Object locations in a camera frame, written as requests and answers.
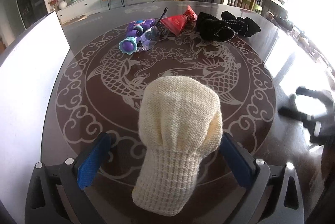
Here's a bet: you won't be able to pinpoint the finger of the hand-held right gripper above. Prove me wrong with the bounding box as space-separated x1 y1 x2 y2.
296 86 327 107
279 107 314 124

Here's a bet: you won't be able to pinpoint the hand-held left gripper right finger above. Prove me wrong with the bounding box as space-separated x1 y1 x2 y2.
220 132 305 224

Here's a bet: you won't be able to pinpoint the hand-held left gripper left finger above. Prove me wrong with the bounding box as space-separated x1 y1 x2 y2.
25 132 113 224

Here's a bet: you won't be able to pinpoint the cream knitted hat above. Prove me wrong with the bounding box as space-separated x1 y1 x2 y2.
131 76 223 216

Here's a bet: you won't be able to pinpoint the brown patterned desktop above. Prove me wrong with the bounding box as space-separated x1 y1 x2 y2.
0 0 335 224

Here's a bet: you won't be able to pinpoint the clear glasses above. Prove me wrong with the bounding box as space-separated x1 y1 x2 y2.
136 7 173 53

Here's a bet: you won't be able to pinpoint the red packet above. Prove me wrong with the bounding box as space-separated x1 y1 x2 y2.
160 5 197 37

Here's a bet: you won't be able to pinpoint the white television cabinet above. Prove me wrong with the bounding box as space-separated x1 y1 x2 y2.
55 0 157 23

